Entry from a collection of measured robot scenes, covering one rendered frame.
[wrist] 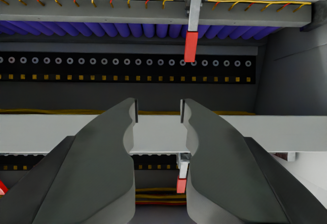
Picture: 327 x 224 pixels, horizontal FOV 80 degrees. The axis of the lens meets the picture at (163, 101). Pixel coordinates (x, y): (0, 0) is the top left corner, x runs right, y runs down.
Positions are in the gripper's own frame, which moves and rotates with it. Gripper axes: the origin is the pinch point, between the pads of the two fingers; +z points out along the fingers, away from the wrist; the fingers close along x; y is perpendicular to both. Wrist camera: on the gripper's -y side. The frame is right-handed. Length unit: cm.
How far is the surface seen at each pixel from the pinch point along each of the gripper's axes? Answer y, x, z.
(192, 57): 0.3, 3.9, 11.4
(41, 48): 3.1, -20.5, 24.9
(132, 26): -1.8, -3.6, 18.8
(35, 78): 7.9, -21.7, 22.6
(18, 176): 35, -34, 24
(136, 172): 33.5, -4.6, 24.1
